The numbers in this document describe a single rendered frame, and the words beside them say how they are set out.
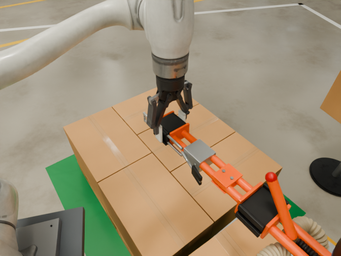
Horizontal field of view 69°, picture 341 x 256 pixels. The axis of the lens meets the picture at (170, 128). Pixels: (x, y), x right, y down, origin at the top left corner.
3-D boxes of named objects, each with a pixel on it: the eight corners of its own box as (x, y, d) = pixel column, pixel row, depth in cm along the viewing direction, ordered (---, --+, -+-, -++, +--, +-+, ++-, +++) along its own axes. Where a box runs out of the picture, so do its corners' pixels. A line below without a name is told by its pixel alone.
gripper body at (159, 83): (165, 83, 59) (166, 113, 65) (192, 72, 62) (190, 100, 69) (148, 70, 63) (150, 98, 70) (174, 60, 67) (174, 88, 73)
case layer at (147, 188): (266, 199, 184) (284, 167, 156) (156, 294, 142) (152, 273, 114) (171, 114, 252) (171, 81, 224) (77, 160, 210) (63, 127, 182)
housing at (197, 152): (215, 161, 72) (217, 151, 68) (198, 173, 69) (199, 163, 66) (199, 147, 76) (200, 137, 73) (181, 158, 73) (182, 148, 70)
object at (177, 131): (189, 135, 79) (190, 123, 76) (170, 145, 76) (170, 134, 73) (173, 121, 84) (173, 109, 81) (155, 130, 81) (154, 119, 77)
